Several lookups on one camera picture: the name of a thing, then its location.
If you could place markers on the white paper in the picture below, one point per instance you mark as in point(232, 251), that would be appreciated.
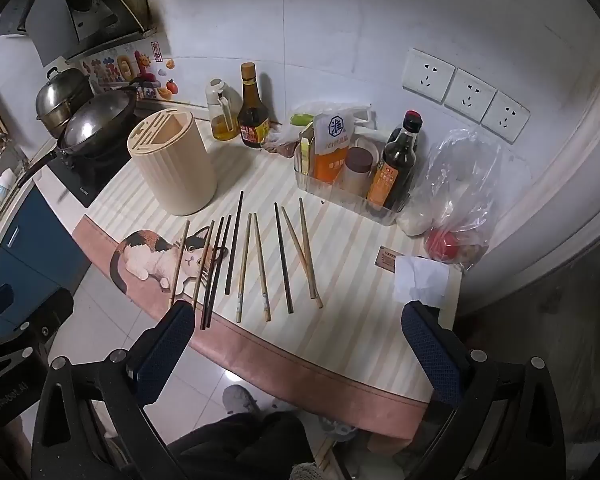
point(422, 280)

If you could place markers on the thin wooden chopstick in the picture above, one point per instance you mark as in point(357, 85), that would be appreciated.
point(180, 262)
point(203, 265)

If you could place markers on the small brown card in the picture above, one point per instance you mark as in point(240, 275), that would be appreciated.
point(387, 259)

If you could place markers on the white wall outlet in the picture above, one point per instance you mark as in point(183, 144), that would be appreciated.
point(505, 117)
point(427, 76)
point(470, 95)

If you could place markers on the person's dark pants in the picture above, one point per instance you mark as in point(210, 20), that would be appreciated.
point(240, 445)

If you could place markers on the dark bottle with orange label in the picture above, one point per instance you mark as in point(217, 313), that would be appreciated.
point(392, 170)

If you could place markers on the crumpled plastic bag with vegetable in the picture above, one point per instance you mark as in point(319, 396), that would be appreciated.
point(330, 112)

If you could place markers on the steel steamer pot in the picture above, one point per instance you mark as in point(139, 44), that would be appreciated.
point(62, 100)

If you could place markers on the cream ribbed chopstick holder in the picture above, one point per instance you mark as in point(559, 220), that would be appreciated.
point(180, 170)

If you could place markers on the brown bamboo chopstick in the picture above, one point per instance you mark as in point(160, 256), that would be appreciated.
point(301, 257)
point(307, 250)

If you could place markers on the white and orange seasoning packet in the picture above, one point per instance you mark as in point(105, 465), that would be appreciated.
point(332, 157)

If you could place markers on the clear plastic bag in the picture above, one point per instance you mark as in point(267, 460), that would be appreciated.
point(470, 185)

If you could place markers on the clear plastic organizer bin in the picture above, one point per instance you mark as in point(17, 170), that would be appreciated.
point(340, 202)

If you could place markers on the colourful wall stickers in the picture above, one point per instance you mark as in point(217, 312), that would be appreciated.
point(125, 72)

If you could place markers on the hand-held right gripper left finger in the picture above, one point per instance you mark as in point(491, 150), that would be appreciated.
point(165, 355)

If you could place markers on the grey slipper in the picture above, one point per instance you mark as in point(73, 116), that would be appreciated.
point(240, 399)

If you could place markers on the glass oil bottle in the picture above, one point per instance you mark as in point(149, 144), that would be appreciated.
point(221, 120)

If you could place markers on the yellow box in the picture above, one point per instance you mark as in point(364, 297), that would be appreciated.
point(306, 152)

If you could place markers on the jar with brown lid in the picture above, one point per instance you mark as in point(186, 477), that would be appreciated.
point(357, 170)

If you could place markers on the steel wok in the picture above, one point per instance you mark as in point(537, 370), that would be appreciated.
point(92, 125)

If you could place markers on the dark sauce bottle yellow cap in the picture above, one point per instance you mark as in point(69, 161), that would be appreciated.
point(253, 120)

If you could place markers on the range hood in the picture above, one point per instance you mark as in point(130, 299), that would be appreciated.
point(80, 5)

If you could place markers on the red tomato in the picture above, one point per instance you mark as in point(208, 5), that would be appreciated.
point(441, 246)

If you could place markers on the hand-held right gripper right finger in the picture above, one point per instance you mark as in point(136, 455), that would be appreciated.
point(430, 355)

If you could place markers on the black induction cooktop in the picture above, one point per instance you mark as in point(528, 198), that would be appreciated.
point(87, 180)

